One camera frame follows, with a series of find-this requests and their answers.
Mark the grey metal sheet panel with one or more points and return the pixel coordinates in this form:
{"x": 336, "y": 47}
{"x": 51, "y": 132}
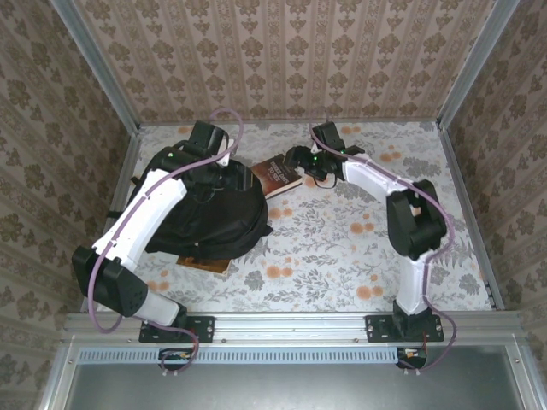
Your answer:
{"x": 290, "y": 388}

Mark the aluminium frame post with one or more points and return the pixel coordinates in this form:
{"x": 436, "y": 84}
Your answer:
{"x": 478, "y": 64}
{"x": 96, "y": 64}

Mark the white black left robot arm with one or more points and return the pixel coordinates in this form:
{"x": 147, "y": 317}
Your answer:
{"x": 141, "y": 213}

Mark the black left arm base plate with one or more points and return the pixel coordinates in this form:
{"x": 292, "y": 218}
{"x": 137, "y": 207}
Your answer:
{"x": 201, "y": 329}

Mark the aluminium mounting rail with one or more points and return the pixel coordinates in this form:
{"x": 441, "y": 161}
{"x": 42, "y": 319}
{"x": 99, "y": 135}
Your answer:
{"x": 290, "y": 326}

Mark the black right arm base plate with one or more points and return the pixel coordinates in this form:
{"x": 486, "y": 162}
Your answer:
{"x": 378, "y": 329}

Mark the blue landscape cover book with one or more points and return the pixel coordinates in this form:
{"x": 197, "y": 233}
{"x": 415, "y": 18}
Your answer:
{"x": 205, "y": 265}

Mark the thin aluminium frame rail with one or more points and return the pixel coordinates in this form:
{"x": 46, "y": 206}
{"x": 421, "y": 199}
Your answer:
{"x": 384, "y": 121}

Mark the orange paperback book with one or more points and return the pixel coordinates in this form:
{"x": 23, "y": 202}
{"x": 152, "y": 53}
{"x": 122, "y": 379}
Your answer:
{"x": 273, "y": 175}

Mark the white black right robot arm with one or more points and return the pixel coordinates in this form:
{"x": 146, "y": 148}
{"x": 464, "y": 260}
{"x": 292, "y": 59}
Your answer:
{"x": 372, "y": 175}

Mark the aluminium frame side rail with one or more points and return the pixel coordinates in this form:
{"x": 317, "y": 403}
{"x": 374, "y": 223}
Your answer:
{"x": 131, "y": 145}
{"x": 456, "y": 171}

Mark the black backpack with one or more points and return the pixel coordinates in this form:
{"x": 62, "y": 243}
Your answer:
{"x": 222, "y": 222}

